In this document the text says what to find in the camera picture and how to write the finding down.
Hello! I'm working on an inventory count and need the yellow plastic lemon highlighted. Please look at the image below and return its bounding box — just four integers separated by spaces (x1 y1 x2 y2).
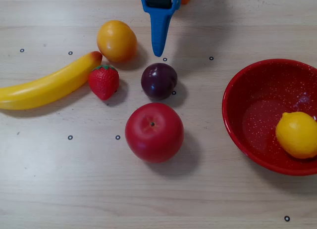
275 111 317 160

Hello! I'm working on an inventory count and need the red speckled bowl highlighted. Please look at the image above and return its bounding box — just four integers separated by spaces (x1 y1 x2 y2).
221 58 317 177

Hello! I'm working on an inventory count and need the orange yellow plastic mango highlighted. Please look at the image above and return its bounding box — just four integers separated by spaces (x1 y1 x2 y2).
97 20 138 63

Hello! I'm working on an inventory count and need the dark purple plastic plum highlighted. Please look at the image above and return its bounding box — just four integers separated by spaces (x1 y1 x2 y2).
140 62 178 101

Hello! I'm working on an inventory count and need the red plastic strawberry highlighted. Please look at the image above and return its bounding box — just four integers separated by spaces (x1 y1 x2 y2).
88 65 120 101

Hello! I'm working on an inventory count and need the red plastic apple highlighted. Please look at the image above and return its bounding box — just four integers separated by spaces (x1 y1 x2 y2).
124 102 185 164

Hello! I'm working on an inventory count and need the yellow plastic banana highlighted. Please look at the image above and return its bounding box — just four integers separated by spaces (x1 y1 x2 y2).
0 50 103 110

